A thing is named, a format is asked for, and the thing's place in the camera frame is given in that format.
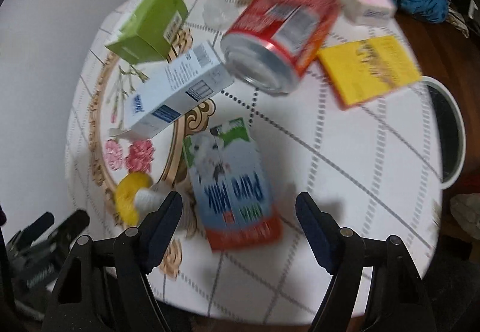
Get yellow white small bottle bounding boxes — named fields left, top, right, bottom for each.
left=114, top=172, right=172, bottom=226

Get pure milk carton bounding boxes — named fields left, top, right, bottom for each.
left=183, top=118, right=282, bottom=252

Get green cardboard box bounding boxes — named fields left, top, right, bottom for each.
left=105, top=0, right=188, bottom=65

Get yellow box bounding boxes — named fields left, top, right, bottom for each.
left=317, top=35, right=422, bottom=109

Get red soda can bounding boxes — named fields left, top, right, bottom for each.
left=220, top=0, right=341, bottom=95

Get white round trash bin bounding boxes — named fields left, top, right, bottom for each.
left=423, top=76, right=466, bottom=190

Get white patterned tablecloth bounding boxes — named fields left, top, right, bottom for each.
left=65, top=0, right=442, bottom=325

